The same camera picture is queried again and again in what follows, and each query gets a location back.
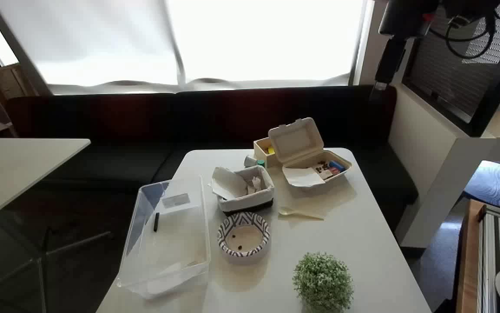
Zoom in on colourful toy blocks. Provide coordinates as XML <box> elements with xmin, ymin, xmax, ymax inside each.
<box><xmin>314</xmin><ymin>160</ymin><xmax>345</xmax><ymax>181</ymax></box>

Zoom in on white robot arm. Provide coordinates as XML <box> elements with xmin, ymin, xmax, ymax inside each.
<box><xmin>373</xmin><ymin>0</ymin><xmax>500</xmax><ymax>90</ymax></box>

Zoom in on black framed monitor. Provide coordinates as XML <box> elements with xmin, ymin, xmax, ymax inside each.
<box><xmin>403</xmin><ymin>0</ymin><xmax>500</xmax><ymax>137</ymax></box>

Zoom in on clear plastic storage bin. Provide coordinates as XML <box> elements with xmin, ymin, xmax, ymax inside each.
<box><xmin>118</xmin><ymin>179</ymin><xmax>210</xmax><ymax>299</ymax></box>

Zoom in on small green potted plant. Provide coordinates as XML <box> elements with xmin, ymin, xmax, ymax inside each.
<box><xmin>292</xmin><ymin>252</ymin><xmax>354</xmax><ymax>313</ymax></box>

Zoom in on white foam takeaway clamshell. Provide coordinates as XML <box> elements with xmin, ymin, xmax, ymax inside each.
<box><xmin>267</xmin><ymin>116</ymin><xmax>351</xmax><ymax>190</ymax></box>

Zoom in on black white patterned bowl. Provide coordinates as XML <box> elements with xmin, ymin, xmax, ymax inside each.
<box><xmin>217</xmin><ymin>212</ymin><xmax>271</xmax><ymax>264</ymax></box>

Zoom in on white basket with black base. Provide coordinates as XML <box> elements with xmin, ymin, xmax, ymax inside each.
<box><xmin>210</xmin><ymin>165</ymin><xmax>274</xmax><ymax>212</ymax></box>

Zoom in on white side table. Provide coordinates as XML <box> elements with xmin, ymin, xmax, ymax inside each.
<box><xmin>0</xmin><ymin>137</ymin><xmax>90</xmax><ymax>210</ymax></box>

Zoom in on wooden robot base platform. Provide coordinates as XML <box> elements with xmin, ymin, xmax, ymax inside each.
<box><xmin>455</xmin><ymin>200</ymin><xmax>484</xmax><ymax>313</ymax></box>

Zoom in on dark bench sofa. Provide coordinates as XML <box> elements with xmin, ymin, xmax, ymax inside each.
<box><xmin>7</xmin><ymin>85</ymin><xmax>418</xmax><ymax>226</ymax></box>

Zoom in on white window curtain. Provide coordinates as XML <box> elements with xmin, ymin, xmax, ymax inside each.
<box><xmin>0</xmin><ymin>0</ymin><xmax>368</xmax><ymax>94</ymax></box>

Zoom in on white plastic spoon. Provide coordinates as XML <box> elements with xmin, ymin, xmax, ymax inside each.
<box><xmin>278</xmin><ymin>210</ymin><xmax>323</xmax><ymax>221</ymax></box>

